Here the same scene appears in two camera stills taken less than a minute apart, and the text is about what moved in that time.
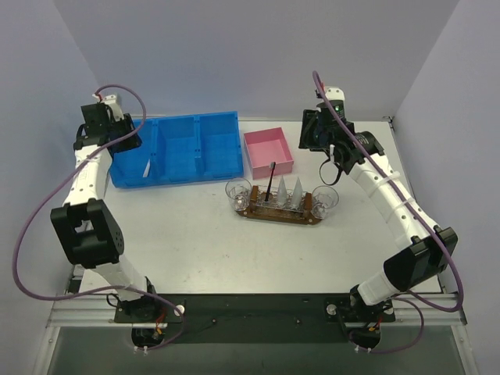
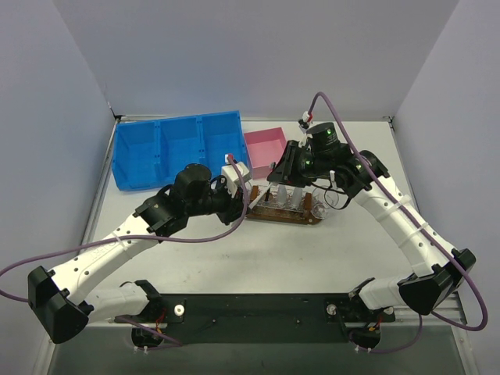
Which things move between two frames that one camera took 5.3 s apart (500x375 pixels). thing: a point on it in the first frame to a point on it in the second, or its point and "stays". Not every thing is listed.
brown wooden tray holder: x=280 y=205 stays
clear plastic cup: x=324 y=198 stays
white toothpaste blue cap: x=297 y=195 stays
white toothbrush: x=147 y=169 to x=257 y=198
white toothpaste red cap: x=282 y=193 stays
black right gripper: x=308 y=130 to x=284 y=166
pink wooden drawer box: x=266 y=146 stays
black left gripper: x=127 y=137 to x=237 y=208
